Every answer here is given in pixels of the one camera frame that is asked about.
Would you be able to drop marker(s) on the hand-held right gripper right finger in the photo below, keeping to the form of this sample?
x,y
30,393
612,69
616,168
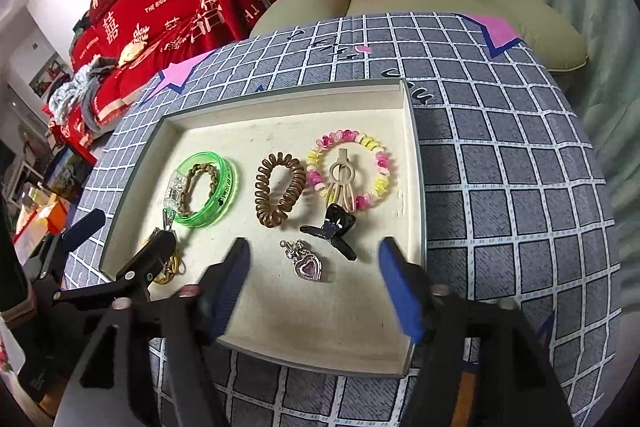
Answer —
x,y
400,292

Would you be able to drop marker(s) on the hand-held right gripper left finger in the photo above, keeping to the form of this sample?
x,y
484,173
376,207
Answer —
x,y
227,292

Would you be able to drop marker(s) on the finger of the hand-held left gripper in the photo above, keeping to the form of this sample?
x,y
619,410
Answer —
x,y
145,257
80,229

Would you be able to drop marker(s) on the pink heart silver pendant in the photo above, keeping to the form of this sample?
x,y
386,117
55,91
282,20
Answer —
x,y
307,269

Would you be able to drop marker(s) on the black hair claw clip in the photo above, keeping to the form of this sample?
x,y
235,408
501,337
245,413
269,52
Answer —
x,y
335,219

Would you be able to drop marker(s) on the green translucent bangle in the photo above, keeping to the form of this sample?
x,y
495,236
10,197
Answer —
x,y
230,187

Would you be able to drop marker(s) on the beige hair clip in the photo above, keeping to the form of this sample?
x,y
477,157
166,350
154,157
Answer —
x,y
342,167

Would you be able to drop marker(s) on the beige shallow tray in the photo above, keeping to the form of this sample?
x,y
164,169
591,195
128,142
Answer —
x,y
300,127

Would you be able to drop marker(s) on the orange box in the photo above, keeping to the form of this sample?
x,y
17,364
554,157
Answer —
x,y
45,222

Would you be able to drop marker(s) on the dark printed box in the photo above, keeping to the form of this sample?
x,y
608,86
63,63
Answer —
x,y
70,172

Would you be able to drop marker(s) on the grey white cloth pile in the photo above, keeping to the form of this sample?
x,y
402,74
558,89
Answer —
x,y
75,97

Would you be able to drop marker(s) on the grey checkered tablecloth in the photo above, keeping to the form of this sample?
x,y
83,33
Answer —
x,y
500,157

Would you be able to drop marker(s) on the small yellow plush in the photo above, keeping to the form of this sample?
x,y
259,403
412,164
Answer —
x,y
132,52

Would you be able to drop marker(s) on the red printed sofa blanket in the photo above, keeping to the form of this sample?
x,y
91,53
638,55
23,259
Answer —
x,y
175,2

